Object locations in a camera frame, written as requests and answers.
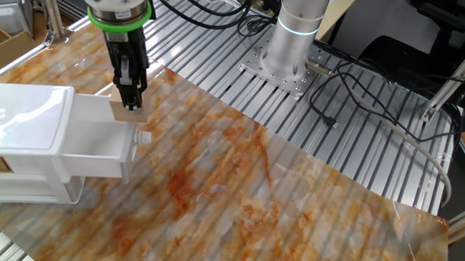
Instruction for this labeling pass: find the grey thick cable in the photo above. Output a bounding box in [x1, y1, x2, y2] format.
[342, 90, 458, 208]

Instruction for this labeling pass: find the aluminium frame rail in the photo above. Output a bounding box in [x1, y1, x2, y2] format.
[446, 201, 465, 247]

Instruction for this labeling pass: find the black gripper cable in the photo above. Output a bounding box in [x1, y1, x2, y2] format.
[146, 0, 280, 39]

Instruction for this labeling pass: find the tan wooden block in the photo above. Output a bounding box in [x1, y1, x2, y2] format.
[107, 83, 152, 124]

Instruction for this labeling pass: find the slanted aluminium frame strut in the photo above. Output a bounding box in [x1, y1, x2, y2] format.
[30, 0, 68, 49]

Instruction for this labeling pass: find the white drawer cabinet frame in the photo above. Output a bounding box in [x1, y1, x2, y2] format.
[0, 82, 90, 208]

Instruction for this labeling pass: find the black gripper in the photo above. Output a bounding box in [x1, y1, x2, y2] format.
[98, 28, 152, 112]

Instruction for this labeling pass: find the beige wooden board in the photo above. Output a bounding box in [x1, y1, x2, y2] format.
[313, 0, 361, 43]

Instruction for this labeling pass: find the black office chair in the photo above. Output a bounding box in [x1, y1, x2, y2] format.
[356, 0, 465, 93]

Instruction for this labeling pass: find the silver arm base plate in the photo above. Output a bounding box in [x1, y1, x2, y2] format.
[239, 35, 328, 100]

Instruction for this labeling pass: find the orange marble pattern mat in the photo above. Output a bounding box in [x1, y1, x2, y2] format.
[0, 17, 460, 261]

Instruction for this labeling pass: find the black usb cable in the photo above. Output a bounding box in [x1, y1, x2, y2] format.
[306, 57, 465, 146]

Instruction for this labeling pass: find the white drawer with knob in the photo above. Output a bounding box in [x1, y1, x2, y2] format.
[59, 93, 156, 187]

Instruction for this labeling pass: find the open cardboard box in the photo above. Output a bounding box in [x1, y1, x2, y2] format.
[0, 19, 41, 83]

